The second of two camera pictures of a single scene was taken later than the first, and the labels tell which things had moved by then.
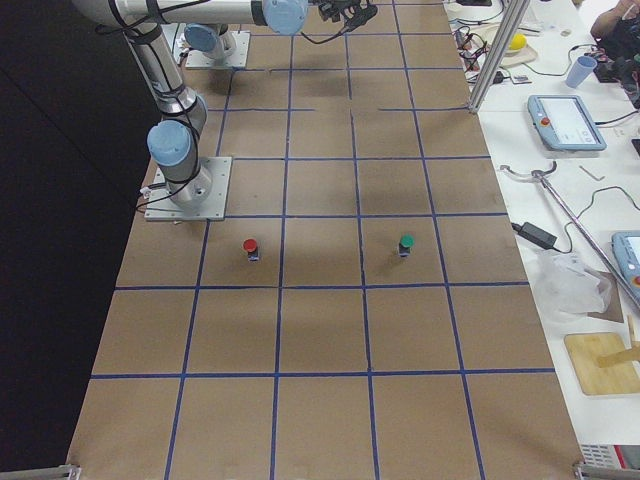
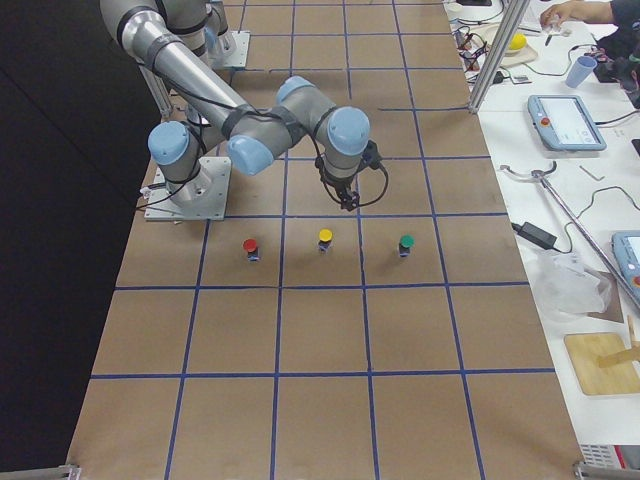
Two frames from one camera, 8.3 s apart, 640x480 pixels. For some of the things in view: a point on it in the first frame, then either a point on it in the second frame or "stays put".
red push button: [250, 245] stays put
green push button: [406, 241] stays put
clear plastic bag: [565, 289] stays put
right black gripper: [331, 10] -> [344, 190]
